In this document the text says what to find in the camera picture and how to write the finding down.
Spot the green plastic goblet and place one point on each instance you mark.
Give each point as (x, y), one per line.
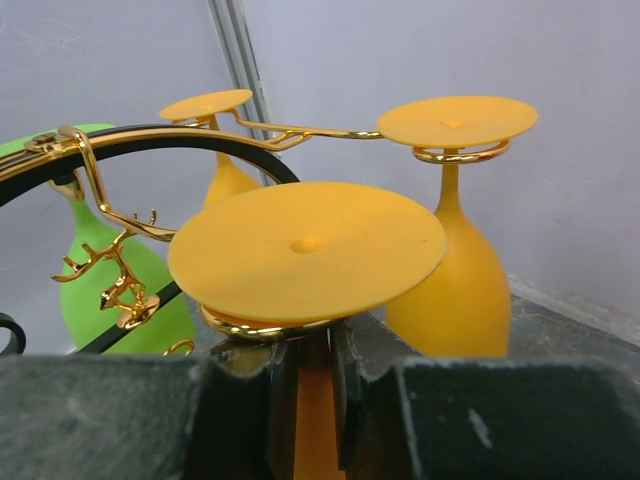
(103, 286)

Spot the gold wire wine glass rack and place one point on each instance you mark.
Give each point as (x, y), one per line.
(55, 154)

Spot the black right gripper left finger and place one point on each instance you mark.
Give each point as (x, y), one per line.
(86, 416)

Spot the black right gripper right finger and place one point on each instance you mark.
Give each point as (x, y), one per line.
(400, 415)

